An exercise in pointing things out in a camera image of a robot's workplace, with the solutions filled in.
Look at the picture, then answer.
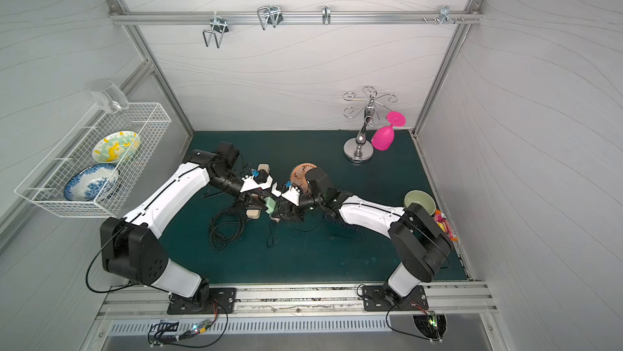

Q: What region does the aluminium top rail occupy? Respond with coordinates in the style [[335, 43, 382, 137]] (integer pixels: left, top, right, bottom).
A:
[[110, 9, 484, 26]]

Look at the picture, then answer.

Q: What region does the white red power strip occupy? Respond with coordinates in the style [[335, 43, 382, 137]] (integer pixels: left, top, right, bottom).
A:
[[246, 164, 270, 220]]

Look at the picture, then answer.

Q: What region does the green usb charger plug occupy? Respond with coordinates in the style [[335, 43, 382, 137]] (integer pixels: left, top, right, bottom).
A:
[[264, 197, 277, 215]]

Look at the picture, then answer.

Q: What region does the dark blue desk fan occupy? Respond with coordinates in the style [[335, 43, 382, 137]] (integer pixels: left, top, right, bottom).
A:
[[331, 218, 365, 242]]

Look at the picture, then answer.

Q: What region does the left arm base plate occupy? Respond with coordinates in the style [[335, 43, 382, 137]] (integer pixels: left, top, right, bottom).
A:
[[166, 286, 238, 315]]

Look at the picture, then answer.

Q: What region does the green ceramic bowl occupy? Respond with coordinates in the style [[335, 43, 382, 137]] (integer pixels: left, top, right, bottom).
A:
[[403, 190, 437, 216]]

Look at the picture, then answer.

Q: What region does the green dark table mat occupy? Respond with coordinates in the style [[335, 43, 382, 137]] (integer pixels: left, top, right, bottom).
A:
[[130, 129, 469, 287]]

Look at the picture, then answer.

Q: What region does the yellow green patterned bowl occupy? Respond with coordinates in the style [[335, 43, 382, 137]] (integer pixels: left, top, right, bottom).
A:
[[92, 130, 141, 164]]

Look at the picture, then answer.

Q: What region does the silver glass holder stand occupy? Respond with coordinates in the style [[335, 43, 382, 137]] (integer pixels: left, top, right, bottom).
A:
[[342, 86, 398, 164]]

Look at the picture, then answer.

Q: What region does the metal double hook left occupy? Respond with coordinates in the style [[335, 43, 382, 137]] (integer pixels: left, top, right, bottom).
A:
[[202, 15, 229, 49]]

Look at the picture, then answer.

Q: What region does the small metal hook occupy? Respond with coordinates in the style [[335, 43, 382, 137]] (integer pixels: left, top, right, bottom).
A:
[[321, 6, 331, 26]]

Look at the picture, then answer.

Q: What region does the white wire basket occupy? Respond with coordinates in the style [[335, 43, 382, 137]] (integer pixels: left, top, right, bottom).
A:
[[15, 102, 171, 218]]

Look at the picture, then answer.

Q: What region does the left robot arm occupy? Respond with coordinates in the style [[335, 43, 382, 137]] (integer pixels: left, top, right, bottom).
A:
[[100, 143, 273, 298]]

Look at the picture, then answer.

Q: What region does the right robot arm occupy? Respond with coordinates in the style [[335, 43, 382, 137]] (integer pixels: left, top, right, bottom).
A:
[[270, 168, 454, 307]]

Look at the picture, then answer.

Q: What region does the colourful candy bag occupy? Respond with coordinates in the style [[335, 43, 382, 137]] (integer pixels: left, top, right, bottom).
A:
[[433, 209, 458, 242]]

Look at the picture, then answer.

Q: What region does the aluminium front rail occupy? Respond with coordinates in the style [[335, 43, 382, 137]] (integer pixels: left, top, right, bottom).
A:
[[97, 281, 498, 320]]

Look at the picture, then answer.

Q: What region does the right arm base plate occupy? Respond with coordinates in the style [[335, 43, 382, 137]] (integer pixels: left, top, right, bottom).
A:
[[356, 284, 429, 312]]

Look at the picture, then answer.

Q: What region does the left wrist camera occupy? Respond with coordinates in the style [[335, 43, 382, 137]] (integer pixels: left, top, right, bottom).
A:
[[240, 169, 274, 193]]

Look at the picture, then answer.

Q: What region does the pink plastic wine glass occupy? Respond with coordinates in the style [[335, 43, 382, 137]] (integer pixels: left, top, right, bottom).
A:
[[371, 111, 407, 151]]

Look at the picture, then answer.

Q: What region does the metal double hook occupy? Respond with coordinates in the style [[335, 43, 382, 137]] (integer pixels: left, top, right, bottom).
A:
[[202, 15, 229, 49], [256, 6, 283, 30]]

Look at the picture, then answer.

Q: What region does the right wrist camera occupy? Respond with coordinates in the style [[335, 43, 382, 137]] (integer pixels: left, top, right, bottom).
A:
[[271, 181, 303, 207]]

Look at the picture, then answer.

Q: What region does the blue white patterned bowl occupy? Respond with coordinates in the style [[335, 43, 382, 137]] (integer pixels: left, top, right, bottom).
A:
[[63, 164, 121, 202]]

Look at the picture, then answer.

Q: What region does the orange desk fan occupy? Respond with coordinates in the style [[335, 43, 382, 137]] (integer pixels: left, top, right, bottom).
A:
[[290, 163, 317, 192]]

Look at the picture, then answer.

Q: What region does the black power strip cable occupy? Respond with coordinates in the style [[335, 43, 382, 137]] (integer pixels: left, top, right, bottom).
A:
[[208, 202, 249, 251]]

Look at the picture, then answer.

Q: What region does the base wiring with board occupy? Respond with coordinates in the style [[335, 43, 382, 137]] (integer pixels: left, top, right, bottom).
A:
[[147, 297, 230, 349]]

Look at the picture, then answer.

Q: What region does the metal hook right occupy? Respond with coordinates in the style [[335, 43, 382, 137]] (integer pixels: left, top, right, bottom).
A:
[[422, 6, 465, 25]]

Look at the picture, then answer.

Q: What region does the metal double hook middle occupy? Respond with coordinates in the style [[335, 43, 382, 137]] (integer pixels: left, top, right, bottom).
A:
[[256, 6, 283, 30]]

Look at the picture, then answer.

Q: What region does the clear glass cup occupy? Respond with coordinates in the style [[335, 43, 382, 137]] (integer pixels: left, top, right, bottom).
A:
[[88, 79, 130, 114]]

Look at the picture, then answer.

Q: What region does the aluminium rail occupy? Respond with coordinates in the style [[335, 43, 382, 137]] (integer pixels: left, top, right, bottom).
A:
[[110, 9, 484, 26], [97, 281, 498, 320]]

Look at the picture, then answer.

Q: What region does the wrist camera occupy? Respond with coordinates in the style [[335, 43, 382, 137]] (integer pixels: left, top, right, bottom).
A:
[[240, 169, 274, 193], [271, 181, 303, 207]]

